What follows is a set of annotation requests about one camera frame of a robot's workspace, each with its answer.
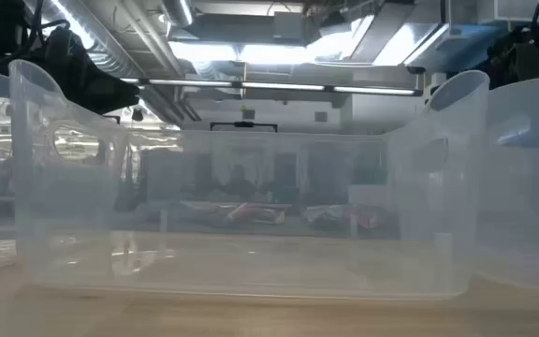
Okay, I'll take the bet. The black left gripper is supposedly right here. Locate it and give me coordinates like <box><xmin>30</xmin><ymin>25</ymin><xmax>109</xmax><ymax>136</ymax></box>
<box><xmin>39</xmin><ymin>27</ymin><xmax>141</xmax><ymax>115</ymax></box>

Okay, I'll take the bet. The red granola bar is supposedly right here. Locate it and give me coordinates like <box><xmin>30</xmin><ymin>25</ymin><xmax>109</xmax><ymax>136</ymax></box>
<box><xmin>342</xmin><ymin>204</ymin><xmax>390</xmax><ymax>230</ymax></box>

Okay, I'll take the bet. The black rectangular frame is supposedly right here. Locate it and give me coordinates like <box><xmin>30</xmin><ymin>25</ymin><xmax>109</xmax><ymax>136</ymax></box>
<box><xmin>209</xmin><ymin>121</ymin><xmax>279</xmax><ymax>134</ymax></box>

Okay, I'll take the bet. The brown orange granola bar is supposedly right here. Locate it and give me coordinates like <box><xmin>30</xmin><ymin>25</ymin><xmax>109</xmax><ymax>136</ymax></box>
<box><xmin>226</xmin><ymin>201</ymin><xmax>286</xmax><ymax>226</ymax></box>

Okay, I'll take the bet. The grey woven table mat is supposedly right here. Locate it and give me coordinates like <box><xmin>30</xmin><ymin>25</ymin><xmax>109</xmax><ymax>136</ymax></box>
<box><xmin>109</xmin><ymin>200</ymin><xmax>404</xmax><ymax>238</ymax></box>

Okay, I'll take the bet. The long LED light bar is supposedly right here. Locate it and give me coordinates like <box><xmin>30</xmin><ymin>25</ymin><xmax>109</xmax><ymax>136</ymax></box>
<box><xmin>119</xmin><ymin>77</ymin><xmax>426</xmax><ymax>98</ymax></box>

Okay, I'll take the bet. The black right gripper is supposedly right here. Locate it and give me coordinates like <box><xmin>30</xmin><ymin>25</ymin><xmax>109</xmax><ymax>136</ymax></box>
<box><xmin>487</xmin><ymin>27</ymin><xmax>539</xmax><ymax>90</ymax></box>

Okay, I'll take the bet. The person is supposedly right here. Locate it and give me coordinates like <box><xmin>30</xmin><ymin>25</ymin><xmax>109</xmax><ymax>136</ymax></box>
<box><xmin>217</xmin><ymin>163</ymin><xmax>262</xmax><ymax>201</ymax></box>

